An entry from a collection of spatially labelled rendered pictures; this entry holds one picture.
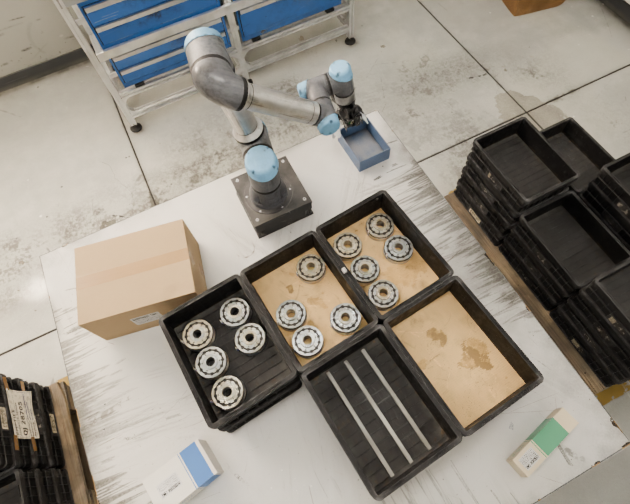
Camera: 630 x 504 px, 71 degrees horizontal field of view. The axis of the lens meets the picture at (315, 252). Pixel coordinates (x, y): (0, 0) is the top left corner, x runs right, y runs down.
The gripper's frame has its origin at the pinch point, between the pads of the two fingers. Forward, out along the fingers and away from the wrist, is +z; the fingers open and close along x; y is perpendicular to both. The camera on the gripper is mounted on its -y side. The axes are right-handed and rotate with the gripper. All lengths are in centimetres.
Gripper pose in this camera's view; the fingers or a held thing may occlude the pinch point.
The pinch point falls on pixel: (349, 128)
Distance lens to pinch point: 187.0
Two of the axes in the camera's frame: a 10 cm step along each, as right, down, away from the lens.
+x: 8.9, -4.5, 0.1
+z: 1.8, 3.7, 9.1
